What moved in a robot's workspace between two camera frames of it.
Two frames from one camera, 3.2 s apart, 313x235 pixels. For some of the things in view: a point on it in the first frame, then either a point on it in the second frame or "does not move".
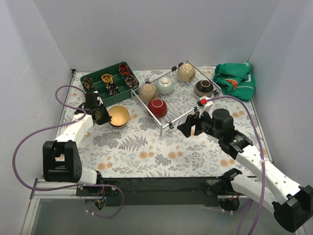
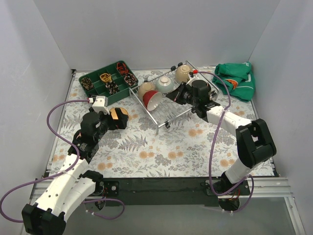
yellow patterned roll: x=107 y=78 does not move
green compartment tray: x=112 y=83 does not move
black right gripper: x=195 y=125 -> x=182 y=92
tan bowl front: x=120 y=115 does not move
